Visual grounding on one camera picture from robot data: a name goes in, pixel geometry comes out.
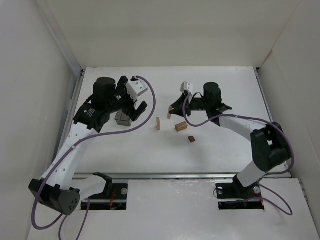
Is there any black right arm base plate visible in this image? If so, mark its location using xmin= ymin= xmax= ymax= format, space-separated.
xmin=213 ymin=182 xmax=265 ymax=210

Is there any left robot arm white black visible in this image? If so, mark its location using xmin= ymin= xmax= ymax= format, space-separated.
xmin=28 ymin=76 xmax=150 ymax=217

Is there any aluminium front rail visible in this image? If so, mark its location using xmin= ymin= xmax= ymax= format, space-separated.
xmin=73 ymin=173 xmax=292 ymax=180

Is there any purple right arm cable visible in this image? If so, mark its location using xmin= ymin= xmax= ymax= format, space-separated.
xmin=183 ymin=93 xmax=295 ymax=216

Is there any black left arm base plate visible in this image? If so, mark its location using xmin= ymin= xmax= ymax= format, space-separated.
xmin=89 ymin=181 xmax=129 ymax=211

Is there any dark brown wood block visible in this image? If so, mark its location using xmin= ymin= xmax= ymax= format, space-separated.
xmin=188 ymin=136 xmax=196 ymax=143

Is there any aluminium right side rail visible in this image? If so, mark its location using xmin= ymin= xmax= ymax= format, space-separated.
xmin=253 ymin=67 xmax=292 ymax=178

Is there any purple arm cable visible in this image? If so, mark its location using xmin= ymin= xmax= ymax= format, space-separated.
xmin=183 ymin=93 xmax=295 ymax=216
xmin=31 ymin=74 xmax=157 ymax=240

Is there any light wood block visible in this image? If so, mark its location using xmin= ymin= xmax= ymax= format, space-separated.
xmin=156 ymin=116 xmax=161 ymax=131

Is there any light wood block numbered ten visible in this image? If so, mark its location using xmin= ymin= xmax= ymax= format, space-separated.
xmin=167 ymin=105 xmax=173 ymax=120

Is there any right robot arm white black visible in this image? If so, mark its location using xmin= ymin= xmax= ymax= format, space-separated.
xmin=169 ymin=81 xmax=295 ymax=195

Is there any aluminium left side rail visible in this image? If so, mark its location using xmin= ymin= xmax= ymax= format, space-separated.
xmin=50 ymin=68 xmax=86 ymax=164

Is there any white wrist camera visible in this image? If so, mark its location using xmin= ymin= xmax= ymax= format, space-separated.
xmin=126 ymin=77 xmax=148 ymax=99
xmin=180 ymin=81 xmax=194 ymax=94

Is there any aluminium rail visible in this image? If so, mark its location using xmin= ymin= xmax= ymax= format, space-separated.
xmin=50 ymin=68 xmax=86 ymax=164
xmin=73 ymin=173 xmax=292 ymax=180
xmin=253 ymin=67 xmax=292 ymax=178

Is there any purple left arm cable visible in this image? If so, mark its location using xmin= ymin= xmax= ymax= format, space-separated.
xmin=31 ymin=74 xmax=157 ymax=240

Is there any smoky transparent plastic box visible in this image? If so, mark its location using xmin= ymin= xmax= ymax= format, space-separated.
xmin=114 ymin=110 xmax=132 ymax=127

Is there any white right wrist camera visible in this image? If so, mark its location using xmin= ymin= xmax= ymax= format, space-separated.
xmin=180 ymin=81 xmax=194 ymax=94

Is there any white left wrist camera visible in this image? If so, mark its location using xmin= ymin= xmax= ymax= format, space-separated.
xmin=126 ymin=77 xmax=148 ymax=99

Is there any striped tan wood block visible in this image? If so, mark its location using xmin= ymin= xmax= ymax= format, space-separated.
xmin=175 ymin=121 xmax=188 ymax=132

